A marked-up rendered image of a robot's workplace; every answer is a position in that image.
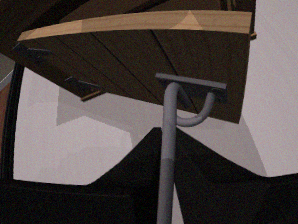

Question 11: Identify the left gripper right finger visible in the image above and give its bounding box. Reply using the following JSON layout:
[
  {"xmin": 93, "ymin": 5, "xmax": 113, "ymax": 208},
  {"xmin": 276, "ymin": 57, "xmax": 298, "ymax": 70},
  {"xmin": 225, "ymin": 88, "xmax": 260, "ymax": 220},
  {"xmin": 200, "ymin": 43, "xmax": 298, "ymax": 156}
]
[{"xmin": 174, "ymin": 128, "xmax": 298, "ymax": 224}]

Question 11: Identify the brown wooden cabinet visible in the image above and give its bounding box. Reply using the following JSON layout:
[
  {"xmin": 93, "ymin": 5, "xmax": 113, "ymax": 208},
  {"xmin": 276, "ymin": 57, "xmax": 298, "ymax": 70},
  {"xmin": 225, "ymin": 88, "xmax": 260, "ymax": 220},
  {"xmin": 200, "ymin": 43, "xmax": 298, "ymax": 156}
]
[{"xmin": 0, "ymin": 0, "xmax": 257, "ymax": 127}]

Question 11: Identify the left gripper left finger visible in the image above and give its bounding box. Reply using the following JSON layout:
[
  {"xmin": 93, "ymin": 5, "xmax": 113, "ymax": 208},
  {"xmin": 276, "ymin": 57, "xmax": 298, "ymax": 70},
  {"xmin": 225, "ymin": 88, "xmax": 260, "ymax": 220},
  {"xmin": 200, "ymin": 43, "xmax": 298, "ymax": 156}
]
[{"xmin": 0, "ymin": 127, "xmax": 162, "ymax": 224}]

